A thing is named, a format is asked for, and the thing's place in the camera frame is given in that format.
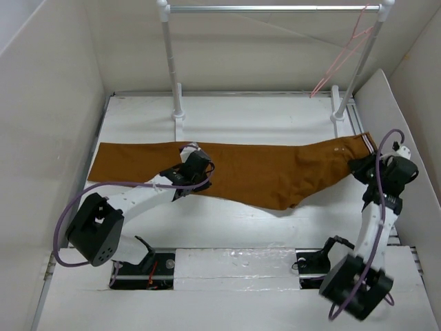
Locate brown trousers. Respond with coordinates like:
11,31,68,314
88,133,377,210

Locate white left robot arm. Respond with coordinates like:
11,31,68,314
66,145,214,274

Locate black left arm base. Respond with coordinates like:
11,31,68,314
109,236,176,290

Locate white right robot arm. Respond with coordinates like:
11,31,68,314
318,146,419,321

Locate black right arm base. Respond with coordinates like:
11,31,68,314
291,236,355,290

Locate white foam board strip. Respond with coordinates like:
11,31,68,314
174,248,300,292

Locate silver white clothes rack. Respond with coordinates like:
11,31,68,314
154,1,394,141

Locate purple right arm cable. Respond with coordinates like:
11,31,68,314
327,128,406,321

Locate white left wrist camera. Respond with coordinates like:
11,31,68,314
179,142,200,163

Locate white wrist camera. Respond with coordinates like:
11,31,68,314
396,145,411,160
179,142,200,163

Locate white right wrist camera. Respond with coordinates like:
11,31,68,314
396,145,411,160

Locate pink wire hanger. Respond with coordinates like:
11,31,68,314
309,3,373,98

